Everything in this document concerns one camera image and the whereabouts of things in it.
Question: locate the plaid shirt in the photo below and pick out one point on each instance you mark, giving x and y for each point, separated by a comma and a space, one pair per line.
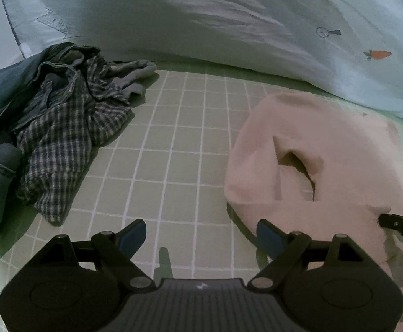
63, 128

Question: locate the blue denim jeans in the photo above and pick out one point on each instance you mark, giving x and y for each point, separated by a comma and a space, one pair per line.
0, 90

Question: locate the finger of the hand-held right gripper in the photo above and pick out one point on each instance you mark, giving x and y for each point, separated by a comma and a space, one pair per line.
400, 225

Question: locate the green grid bed sheet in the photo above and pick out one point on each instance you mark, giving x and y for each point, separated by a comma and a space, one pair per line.
173, 152

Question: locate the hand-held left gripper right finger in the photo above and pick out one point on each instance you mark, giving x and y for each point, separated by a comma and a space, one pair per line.
268, 239

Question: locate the grey garment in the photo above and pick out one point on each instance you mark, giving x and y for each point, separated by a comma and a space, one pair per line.
135, 72

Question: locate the light blue carrot print quilt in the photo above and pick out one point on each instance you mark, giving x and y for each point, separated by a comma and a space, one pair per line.
173, 17

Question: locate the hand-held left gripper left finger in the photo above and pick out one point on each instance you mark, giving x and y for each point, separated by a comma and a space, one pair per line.
134, 238

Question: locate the pink garment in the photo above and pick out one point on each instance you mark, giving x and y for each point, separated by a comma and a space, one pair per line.
257, 179

